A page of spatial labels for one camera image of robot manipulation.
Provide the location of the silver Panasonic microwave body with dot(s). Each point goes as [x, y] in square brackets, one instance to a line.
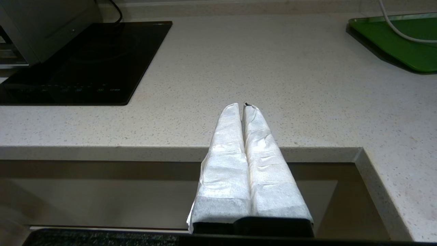
[51, 27]

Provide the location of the wrapped right gripper right finger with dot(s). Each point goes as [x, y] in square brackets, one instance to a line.
[273, 184]

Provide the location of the wrapped right gripper left finger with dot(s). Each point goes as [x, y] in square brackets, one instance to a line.
[222, 177]

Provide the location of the black induction cooktop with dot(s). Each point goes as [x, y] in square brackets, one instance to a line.
[102, 58]

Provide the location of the green plastic tray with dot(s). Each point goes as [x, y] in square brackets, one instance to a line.
[403, 44]

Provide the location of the grey base cabinet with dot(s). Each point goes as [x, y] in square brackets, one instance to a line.
[102, 191]

